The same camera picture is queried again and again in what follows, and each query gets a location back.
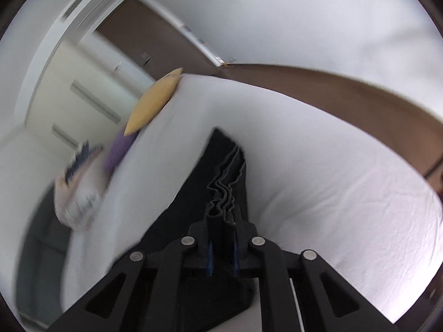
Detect black denim pants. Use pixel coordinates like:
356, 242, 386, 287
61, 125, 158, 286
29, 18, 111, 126
131, 129, 256, 331

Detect dark grey headboard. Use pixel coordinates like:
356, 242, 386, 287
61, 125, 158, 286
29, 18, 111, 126
16, 185, 71, 328

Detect folded beige duvet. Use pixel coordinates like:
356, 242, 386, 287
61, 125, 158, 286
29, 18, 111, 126
54, 142, 110, 231

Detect purple cushion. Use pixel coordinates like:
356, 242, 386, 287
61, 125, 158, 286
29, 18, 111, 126
104, 128, 139, 172

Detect yellow cushion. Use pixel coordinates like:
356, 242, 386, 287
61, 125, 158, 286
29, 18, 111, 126
124, 68, 183, 136

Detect white wardrobe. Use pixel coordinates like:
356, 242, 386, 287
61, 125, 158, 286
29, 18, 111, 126
26, 39, 154, 160

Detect brown door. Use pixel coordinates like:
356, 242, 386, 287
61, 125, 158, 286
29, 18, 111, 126
96, 0, 218, 79

